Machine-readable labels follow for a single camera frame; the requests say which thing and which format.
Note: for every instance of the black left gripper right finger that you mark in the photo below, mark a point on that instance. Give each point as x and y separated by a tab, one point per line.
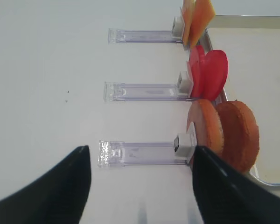
225	196

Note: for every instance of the red tomato slice front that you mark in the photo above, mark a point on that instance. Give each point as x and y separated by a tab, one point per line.
215	71

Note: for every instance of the orange bun slice front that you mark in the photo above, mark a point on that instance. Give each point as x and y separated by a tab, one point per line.
241	135

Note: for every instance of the clear rack with tomato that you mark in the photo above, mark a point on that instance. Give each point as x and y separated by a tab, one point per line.
150	92

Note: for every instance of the red tomato slice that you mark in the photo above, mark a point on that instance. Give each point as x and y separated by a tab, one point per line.
215	71
195	65

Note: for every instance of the orange cheese slice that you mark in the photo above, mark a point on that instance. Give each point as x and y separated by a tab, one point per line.
203	14
188	8

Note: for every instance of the orange bun slice back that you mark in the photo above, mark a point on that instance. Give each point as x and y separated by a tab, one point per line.
209	132

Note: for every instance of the orange bun slice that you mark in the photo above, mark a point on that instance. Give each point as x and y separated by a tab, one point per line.
209	132
241	135

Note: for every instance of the clear rack with cheese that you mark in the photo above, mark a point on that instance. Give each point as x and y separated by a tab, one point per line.
150	36

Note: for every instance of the white metal tray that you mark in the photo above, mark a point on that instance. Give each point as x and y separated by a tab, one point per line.
252	45

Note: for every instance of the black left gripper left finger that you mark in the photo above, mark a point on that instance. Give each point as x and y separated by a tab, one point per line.
57	197

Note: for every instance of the orange cheese slice front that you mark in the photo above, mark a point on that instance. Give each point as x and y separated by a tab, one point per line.
203	14

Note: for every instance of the orange cheese slice back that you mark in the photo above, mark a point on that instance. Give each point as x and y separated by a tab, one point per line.
188	8

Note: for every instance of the red tomato slice back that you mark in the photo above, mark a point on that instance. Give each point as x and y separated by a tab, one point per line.
195	65

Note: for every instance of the clear rack with left buns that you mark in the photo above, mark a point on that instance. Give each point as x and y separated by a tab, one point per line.
120	154

